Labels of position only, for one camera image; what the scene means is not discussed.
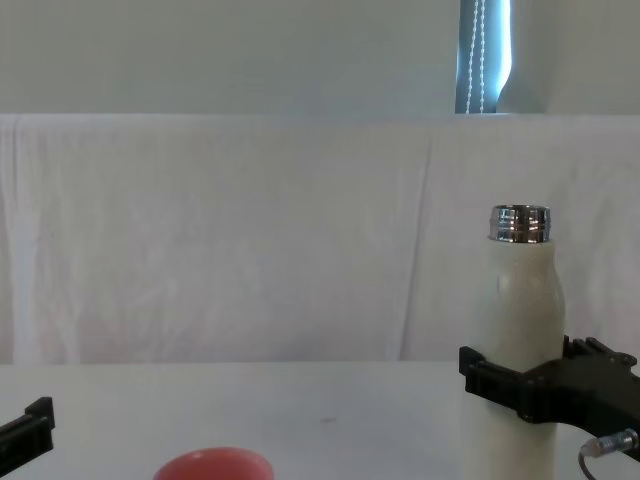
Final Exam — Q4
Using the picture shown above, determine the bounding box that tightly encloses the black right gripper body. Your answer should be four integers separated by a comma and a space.
527, 355, 640, 452

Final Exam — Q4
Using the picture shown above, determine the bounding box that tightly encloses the cream vacuum bottle steel neck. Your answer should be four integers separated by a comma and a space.
457, 203, 567, 480

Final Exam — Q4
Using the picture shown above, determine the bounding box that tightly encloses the pink cup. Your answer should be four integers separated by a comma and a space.
152, 446, 276, 480

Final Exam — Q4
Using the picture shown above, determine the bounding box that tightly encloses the white table cloth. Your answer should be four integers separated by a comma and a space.
0, 361, 640, 480

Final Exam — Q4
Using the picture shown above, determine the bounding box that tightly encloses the white wrinkled curtain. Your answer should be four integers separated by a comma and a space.
0, 112, 640, 366

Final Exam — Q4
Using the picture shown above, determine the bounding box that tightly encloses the pale smooth curtain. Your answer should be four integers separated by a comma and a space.
0, 0, 640, 117

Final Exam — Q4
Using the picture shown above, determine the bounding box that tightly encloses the thin cable with silver plug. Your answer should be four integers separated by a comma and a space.
578, 428, 640, 480

